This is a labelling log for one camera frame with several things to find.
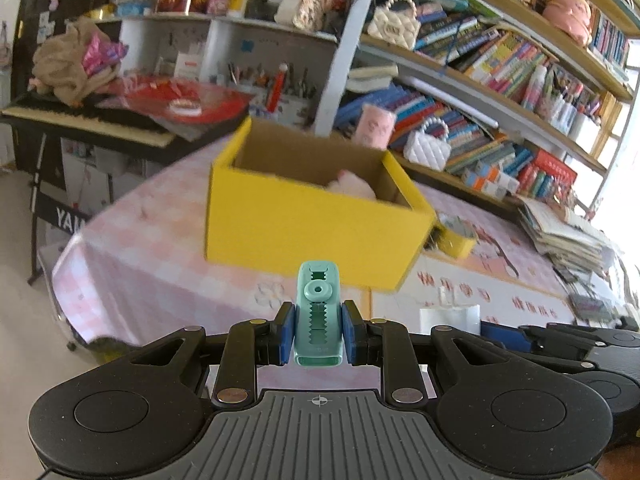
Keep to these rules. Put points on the yellow tape roll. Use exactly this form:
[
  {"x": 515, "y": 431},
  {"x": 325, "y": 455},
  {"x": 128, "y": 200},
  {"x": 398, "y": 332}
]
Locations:
[{"x": 457, "y": 245}]

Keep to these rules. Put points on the yellow cardboard box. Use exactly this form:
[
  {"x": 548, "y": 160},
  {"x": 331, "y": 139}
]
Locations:
[{"x": 300, "y": 230}]

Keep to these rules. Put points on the red boxed book set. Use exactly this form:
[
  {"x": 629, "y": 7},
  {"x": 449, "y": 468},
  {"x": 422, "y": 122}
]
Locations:
[{"x": 547, "y": 175}]

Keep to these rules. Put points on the grey pen organizer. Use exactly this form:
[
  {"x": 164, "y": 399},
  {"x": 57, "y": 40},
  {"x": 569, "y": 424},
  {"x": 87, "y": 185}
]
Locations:
[{"x": 250, "y": 80}]

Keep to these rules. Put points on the pile of red paper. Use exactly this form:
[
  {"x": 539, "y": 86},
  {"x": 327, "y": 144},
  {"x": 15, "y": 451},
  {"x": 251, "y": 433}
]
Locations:
[{"x": 190, "y": 100}]

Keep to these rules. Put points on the brown crumpled cloth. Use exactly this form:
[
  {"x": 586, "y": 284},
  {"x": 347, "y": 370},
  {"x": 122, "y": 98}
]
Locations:
[{"x": 65, "y": 65}]

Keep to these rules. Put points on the pink plush toy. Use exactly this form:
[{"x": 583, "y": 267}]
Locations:
[{"x": 567, "y": 15}]

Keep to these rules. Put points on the red hanging ornament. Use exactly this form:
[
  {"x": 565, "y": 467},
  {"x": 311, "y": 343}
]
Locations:
[{"x": 277, "y": 87}]

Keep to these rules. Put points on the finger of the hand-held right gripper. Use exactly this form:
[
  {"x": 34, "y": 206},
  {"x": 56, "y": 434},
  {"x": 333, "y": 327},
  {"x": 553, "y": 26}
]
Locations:
[
  {"x": 500, "y": 335},
  {"x": 590, "y": 334}
]

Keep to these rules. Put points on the small black calculator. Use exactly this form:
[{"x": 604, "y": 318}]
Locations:
[{"x": 567, "y": 275}]

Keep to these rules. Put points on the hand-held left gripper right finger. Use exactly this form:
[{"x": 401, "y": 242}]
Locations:
[{"x": 350, "y": 332}]

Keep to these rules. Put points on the row of upright colourful books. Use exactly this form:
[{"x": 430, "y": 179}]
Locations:
[{"x": 505, "y": 60}]

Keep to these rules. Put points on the orange white box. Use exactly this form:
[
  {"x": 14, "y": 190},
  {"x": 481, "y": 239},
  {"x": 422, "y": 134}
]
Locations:
[
  {"x": 500, "y": 175},
  {"x": 480, "y": 180}
]

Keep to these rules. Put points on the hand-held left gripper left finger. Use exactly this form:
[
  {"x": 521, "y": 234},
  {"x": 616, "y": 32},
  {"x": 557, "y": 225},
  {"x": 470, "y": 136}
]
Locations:
[{"x": 285, "y": 332}]

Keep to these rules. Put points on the electronic keyboard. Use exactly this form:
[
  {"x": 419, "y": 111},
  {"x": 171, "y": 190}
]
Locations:
[{"x": 90, "y": 122}]

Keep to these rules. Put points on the cream quilted handbag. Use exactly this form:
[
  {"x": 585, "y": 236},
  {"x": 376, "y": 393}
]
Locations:
[{"x": 395, "y": 30}]

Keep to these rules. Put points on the white box red label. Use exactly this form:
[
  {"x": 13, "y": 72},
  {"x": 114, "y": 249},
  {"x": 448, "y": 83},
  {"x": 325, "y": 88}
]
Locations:
[{"x": 187, "y": 66}]

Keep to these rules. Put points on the white pen holder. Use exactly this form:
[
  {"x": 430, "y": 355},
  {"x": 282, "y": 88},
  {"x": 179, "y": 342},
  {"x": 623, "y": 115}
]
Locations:
[{"x": 585, "y": 130}]

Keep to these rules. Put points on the pink cylinder holder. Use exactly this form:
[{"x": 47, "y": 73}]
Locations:
[{"x": 375, "y": 127}]

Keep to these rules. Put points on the row of slanted books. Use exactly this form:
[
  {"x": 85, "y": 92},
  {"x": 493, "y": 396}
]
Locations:
[{"x": 470, "y": 145}]

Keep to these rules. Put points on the stack of papers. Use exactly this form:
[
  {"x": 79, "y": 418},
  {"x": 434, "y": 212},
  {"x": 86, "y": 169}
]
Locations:
[{"x": 560, "y": 240}]

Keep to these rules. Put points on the white bookshelf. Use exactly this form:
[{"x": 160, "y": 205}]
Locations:
[{"x": 345, "y": 50}]

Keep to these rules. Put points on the pink checked tablecloth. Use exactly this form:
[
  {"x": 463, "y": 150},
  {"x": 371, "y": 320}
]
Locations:
[{"x": 150, "y": 260}]

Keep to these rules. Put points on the pink soft item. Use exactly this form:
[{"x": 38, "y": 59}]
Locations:
[{"x": 352, "y": 185}]

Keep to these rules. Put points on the black keyboard stand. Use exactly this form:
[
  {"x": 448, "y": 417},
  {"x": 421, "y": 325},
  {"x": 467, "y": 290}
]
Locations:
[{"x": 37, "y": 200}]

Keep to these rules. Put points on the plain white block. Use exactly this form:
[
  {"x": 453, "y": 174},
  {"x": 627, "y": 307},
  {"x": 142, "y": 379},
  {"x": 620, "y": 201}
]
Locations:
[{"x": 450, "y": 320}]

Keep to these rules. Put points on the grey calculator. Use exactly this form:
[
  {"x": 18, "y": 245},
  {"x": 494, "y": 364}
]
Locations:
[{"x": 587, "y": 305}]

